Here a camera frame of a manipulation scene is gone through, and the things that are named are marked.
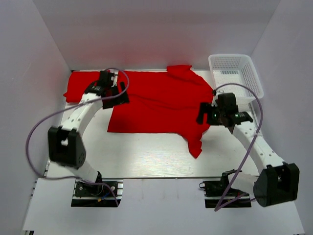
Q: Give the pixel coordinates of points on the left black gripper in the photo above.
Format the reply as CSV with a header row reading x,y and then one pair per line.
x,y
120,100

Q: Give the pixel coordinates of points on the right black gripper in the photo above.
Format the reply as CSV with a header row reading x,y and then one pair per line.
x,y
204,108

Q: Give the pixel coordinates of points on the folded red t-shirt stack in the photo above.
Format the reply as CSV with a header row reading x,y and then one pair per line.
x,y
77,84

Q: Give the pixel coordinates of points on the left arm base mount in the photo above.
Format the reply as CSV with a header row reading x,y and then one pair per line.
x,y
90,196

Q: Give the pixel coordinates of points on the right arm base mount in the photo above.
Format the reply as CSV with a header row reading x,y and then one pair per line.
x,y
213,191

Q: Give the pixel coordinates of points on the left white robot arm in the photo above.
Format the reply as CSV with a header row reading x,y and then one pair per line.
x,y
65,142

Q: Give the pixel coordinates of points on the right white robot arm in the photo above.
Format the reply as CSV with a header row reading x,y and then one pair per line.
x,y
277,181

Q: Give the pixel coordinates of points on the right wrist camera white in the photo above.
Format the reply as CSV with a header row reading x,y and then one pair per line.
x,y
215,98

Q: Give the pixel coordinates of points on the white plastic basket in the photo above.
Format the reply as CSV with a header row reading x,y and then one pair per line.
x,y
235,73

